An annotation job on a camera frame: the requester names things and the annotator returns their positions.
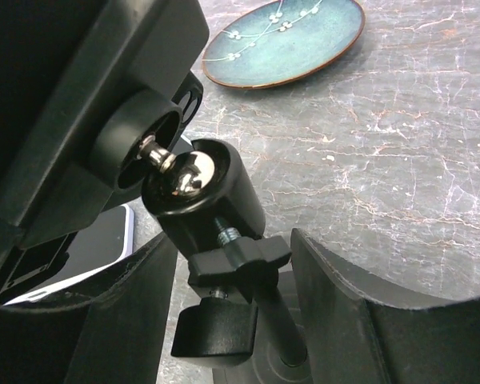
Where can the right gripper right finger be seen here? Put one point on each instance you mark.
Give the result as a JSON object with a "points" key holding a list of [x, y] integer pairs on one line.
{"points": [[361, 328]]}

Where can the black phone stand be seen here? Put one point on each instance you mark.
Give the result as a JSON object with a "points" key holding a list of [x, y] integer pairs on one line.
{"points": [[154, 186]]}

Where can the blue ceramic plate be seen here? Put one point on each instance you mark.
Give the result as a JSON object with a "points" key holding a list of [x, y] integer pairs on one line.
{"points": [[281, 42]]}

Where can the lilac case phone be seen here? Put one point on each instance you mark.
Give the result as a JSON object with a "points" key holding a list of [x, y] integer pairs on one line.
{"points": [[107, 241]]}

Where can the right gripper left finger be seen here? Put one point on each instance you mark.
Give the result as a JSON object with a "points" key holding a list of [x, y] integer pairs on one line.
{"points": [[109, 328]]}

